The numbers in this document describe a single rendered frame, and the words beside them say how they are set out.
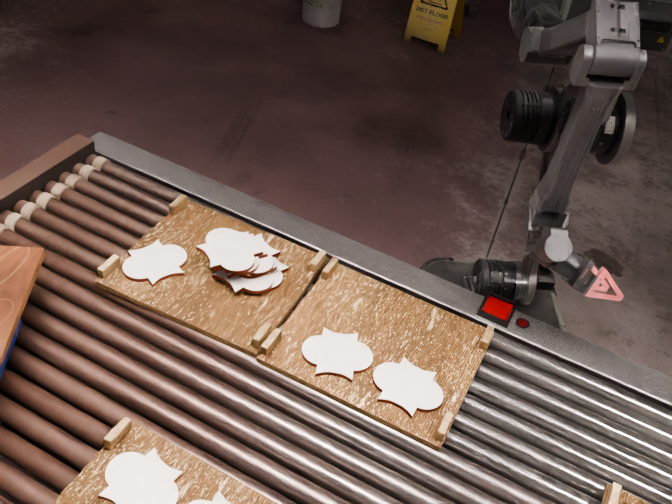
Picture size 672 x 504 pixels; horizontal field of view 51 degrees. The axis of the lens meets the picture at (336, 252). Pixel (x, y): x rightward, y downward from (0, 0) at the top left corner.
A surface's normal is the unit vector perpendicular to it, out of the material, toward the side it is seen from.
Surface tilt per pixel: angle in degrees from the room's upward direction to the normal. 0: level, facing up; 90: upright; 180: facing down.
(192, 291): 0
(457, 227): 0
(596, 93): 97
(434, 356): 0
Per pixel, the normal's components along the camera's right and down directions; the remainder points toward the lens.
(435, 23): -0.40, 0.39
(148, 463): 0.11, -0.74
